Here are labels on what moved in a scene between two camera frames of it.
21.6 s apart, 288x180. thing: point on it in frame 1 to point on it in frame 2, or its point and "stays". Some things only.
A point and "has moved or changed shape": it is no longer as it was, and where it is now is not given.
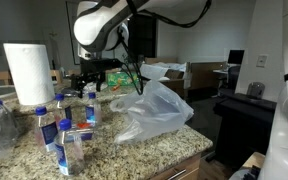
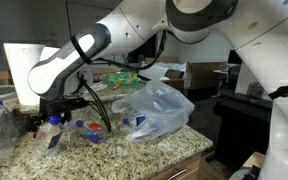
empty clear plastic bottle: x=1 y=130 stays
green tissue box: x=120 y=79 stays
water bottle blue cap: x=93 y=111 to x=135 y=121
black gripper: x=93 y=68 to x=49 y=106
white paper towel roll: x=31 y=73 stays
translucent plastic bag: x=152 y=111 has moved or changed shape
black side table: x=243 y=127 stays
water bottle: x=69 y=150 to x=50 y=135
